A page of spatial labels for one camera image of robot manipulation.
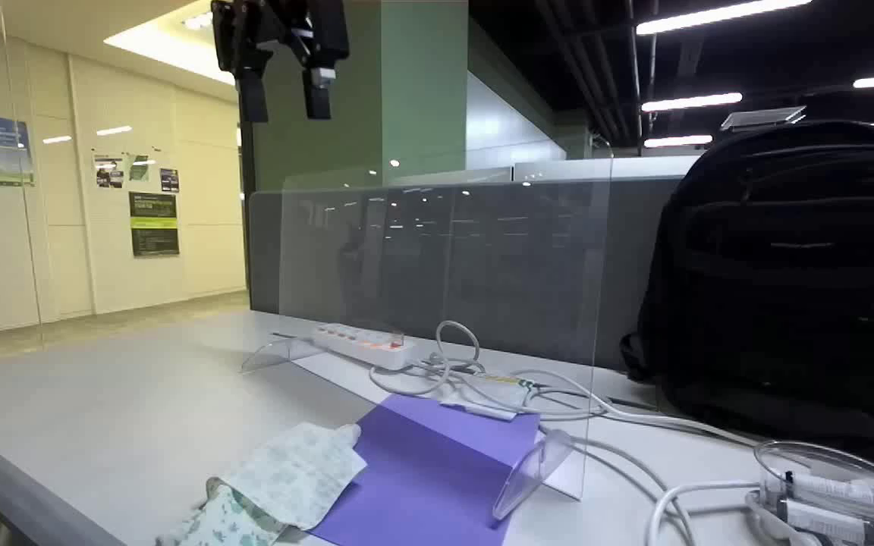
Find white green floral cloth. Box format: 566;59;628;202
156;418;369;546

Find clear acrylic countertop shield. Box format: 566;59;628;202
239;148;618;526

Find long white cable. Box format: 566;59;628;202
553;388;874;546

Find dark wall poster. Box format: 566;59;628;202
126;190;181;225
129;225;184;261

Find green building column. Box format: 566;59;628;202
248;0;595;195

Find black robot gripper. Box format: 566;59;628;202
207;0;352;128

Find purple mat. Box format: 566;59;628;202
310;394;544;546

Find coiled white cable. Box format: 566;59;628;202
363;319;613;425

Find black backpack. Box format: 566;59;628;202
618;116;874;463

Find white power strip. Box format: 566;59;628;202
297;322;416;373

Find white power adapters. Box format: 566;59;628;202
746;467;874;546

